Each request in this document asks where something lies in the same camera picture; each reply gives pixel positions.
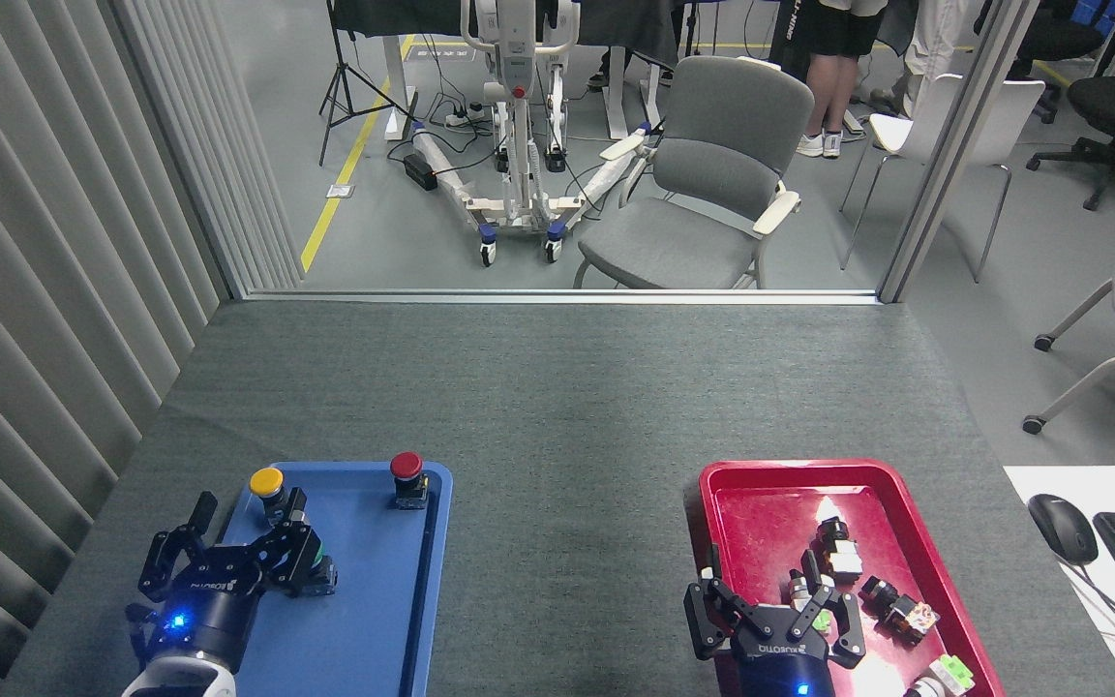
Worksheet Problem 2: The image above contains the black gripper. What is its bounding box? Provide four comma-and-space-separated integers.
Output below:
137, 488, 336, 674
683, 545, 867, 697

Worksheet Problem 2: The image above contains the green push button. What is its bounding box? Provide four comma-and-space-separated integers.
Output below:
312, 537, 339, 596

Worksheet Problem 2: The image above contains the yellow push button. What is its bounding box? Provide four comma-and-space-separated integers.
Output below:
248, 467, 290, 521

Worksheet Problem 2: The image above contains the red push button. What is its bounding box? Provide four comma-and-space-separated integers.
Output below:
389, 451, 430, 511

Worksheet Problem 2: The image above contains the red plastic tray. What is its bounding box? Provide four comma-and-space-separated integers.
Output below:
698, 459, 1006, 697

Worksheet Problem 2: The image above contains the blue plastic tray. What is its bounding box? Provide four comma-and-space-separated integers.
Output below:
214, 461, 454, 697

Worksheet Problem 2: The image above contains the black computer mouse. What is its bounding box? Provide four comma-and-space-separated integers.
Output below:
1027, 494, 1100, 567

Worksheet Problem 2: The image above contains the grey padded armchair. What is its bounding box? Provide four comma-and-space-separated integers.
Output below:
572, 55, 816, 289

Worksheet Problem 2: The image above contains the black tripod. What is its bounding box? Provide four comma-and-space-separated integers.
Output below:
317, 0, 421, 167

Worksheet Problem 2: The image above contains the white desk leg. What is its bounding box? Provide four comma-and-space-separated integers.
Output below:
604, 45, 633, 142
381, 34, 420, 143

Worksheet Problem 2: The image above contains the white stand on wheels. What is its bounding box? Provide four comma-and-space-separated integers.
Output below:
409, 0, 663, 267

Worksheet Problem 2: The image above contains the white plastic chair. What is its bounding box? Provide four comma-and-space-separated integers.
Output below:
838, 73, 1047, 285

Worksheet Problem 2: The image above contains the person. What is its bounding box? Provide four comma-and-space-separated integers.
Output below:
778, 0, 886, 159
869, 0, 973, 122

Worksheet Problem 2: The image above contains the silver switch with green block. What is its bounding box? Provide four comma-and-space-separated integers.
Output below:
787, 569, 834, 636

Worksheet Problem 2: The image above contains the black and white switch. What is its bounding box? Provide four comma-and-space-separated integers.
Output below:
814, 516, 866, 585

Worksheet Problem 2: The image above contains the black switch with orange block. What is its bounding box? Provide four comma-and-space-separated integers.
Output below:
858, 575, 941, 645

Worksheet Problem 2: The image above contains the green and white switch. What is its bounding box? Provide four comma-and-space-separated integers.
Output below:
904, 654, 977, 697

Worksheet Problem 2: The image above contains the silver table edge rail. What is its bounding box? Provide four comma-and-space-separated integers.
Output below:
231, 288, 884, 308

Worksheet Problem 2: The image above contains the silver post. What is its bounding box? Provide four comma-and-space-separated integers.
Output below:
877, 0, 1042, 305

